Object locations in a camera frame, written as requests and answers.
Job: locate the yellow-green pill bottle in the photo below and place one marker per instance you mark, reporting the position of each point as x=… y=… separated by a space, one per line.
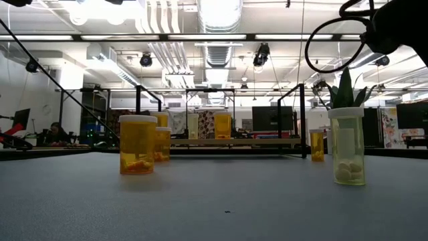
x=346 y=150

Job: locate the large orange pill bottle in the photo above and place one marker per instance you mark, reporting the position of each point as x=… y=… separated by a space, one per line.
x=137 y=147

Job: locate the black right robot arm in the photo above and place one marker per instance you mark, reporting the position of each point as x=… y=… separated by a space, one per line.
x=419 y=26

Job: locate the green snake plant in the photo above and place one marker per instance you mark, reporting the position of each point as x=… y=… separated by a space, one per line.
x=344 y=90

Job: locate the overhead LED light bar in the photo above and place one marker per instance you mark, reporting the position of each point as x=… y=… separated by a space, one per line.
x=207 y=37

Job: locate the black standing panel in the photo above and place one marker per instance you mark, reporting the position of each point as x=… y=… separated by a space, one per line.
x=374 y=127

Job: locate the white floral cloth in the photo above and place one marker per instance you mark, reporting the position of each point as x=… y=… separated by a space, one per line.
x=389 y=130

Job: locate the black storage rack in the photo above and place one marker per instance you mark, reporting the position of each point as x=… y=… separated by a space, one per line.
x=90 y=114

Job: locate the dark mandala tapestry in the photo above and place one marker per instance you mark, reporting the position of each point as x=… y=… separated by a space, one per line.
x=113 y=127

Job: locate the person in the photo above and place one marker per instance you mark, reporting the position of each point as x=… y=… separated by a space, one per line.
x=57 y=134

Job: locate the brown floral cloth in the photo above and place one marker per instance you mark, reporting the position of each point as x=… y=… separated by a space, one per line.
x=206 y=124

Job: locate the red angled bar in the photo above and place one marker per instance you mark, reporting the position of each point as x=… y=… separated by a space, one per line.
x=16 y=129

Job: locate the black ceiling-hung camera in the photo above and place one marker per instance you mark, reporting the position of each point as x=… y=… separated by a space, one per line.
x=31 y=66
x=146 y=60
x=261 y=55
x=382 y=61

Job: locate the white duct with grille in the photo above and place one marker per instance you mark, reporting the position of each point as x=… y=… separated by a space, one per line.
x=100 y=53

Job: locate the round silver ceiling duct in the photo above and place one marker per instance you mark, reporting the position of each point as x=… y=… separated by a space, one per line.
x=219 y=53

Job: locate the black background rig frame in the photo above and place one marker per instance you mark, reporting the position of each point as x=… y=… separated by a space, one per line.
x=210 y=90

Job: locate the wooden shelf with black frame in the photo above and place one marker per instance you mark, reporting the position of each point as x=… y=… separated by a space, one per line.
x=250 y=141

